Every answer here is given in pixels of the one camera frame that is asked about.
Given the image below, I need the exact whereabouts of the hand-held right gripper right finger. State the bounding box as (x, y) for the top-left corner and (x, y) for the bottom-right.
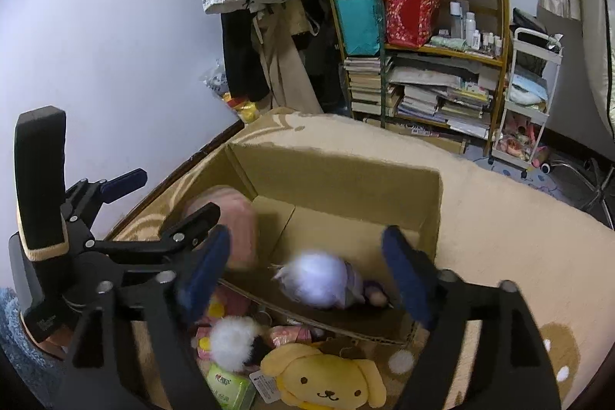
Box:
(381, 226), (563, 410)

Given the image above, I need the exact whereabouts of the yellow dog plush toy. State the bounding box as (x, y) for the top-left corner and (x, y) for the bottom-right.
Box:
(261, 342), (388, 410)

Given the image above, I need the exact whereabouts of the pink patterned bundle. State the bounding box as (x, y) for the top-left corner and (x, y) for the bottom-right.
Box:
(268, 325), (314, 347)

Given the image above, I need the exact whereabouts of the cardboard box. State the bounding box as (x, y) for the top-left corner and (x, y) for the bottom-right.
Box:
(185, 141), (444, 346)

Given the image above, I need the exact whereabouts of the white trolley cart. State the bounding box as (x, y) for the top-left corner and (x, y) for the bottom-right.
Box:
(489, 27), (564, 174)

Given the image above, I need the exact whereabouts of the pink and yellow soft toy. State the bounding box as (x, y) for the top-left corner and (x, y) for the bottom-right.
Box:
(194, 287), (253, 360)

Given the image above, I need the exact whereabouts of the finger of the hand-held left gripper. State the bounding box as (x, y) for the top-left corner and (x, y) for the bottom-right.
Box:
(72, 168), (148, 219)
(93, 202), (222, 258)

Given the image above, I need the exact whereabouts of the pile of books and magazines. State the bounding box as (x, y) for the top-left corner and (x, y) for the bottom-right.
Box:
(388, 53), (501, 139)

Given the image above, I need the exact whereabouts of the beige trench coat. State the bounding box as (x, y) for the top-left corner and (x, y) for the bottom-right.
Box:
(249, 0), (324, 114)

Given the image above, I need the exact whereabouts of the plastic bag of toys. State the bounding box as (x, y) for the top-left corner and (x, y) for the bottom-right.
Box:
(201, 61), (261, 123)

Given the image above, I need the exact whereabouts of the white folded mattress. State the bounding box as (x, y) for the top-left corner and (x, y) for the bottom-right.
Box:
(577, 0), (615, 129)

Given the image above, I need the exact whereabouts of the teal bag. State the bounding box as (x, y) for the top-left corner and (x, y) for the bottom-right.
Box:
(333, 0), (384, 56)

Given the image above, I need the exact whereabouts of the green tissue pack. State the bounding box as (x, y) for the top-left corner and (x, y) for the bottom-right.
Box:
(206, 363), (257, 410)

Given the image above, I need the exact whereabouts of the person's left forearm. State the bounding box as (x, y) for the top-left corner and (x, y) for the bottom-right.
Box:
(0, 287), (65, 394)

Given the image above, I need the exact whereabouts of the wooden shelf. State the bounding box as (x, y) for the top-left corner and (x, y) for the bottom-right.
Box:
(311, 0), (511, 157)

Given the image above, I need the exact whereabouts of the metal chair base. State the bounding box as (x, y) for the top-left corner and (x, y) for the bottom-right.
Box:
(547, 154), (613, 211)

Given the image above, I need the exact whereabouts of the dark hanging garment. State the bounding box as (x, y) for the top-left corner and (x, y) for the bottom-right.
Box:
(297, 0), (351, 115)

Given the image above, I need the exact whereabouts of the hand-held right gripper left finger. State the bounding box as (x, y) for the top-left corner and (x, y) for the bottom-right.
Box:
(58, 225), (232, 410)

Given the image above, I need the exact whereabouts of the small white pompom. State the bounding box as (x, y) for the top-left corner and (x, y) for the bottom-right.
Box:
(388, 349), (415, 373)

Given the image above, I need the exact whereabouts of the group of cosmetic bottles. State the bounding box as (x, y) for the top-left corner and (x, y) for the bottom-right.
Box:
(430, 1), (504, 54)

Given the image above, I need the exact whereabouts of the white fluffy plush toy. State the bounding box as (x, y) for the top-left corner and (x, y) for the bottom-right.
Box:
(210, 316), (271, 373)

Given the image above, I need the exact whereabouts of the black coat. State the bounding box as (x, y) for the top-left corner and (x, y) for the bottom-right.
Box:
(220, 1), (271, 103)

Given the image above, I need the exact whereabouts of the white-haired doll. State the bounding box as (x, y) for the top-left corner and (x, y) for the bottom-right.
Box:
(272, 249), (391, 311)

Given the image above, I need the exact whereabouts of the green pole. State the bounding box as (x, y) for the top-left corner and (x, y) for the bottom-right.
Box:
(366, 0), (389, 128)

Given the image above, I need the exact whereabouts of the stack of old books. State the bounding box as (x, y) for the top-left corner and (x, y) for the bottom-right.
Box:
(342, 56), (401, 117)

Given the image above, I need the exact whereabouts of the pink plush toy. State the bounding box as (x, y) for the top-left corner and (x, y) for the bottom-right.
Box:
(185, 185), (261, 272)

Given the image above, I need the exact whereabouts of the beige patterned blanket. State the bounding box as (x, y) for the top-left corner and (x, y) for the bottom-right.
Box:
(108, 107), (615, 410)

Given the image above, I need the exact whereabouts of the red patterned bag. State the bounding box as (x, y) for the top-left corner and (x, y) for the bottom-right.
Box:
(381, 0), (445, 49)

